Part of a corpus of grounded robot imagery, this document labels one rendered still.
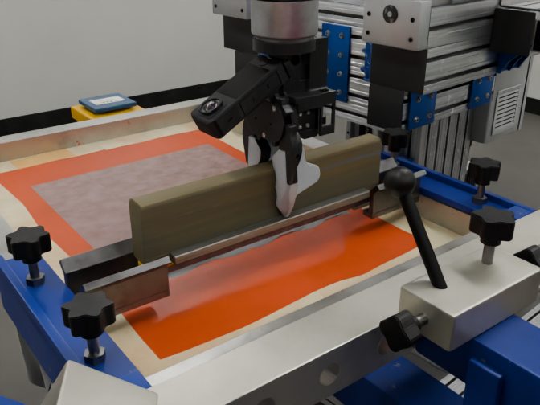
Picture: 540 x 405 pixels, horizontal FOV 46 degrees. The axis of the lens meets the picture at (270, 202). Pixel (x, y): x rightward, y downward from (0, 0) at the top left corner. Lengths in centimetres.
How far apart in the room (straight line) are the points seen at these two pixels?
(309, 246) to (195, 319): 22
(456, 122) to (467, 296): 129
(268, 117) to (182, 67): 425
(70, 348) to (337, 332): 24
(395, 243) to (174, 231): 32
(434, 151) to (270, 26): 112
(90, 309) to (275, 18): 35
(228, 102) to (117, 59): 405
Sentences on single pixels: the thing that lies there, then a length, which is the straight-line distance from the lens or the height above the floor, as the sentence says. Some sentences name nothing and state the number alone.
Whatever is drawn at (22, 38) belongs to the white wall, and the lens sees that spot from 448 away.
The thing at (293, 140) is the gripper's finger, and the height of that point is 113.
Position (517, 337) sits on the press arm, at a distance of 58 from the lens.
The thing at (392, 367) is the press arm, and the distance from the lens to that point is 72.
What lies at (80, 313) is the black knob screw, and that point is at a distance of 56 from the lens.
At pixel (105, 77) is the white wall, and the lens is 471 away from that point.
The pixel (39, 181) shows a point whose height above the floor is 95.
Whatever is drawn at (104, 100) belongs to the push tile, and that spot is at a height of 97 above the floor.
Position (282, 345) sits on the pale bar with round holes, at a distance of 54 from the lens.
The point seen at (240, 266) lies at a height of 95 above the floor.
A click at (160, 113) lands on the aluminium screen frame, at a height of 99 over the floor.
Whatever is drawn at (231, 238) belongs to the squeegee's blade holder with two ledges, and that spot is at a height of 102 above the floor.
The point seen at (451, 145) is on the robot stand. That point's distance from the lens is 183.
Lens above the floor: 137
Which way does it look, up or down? 25 degrees down
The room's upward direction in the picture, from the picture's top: straight up
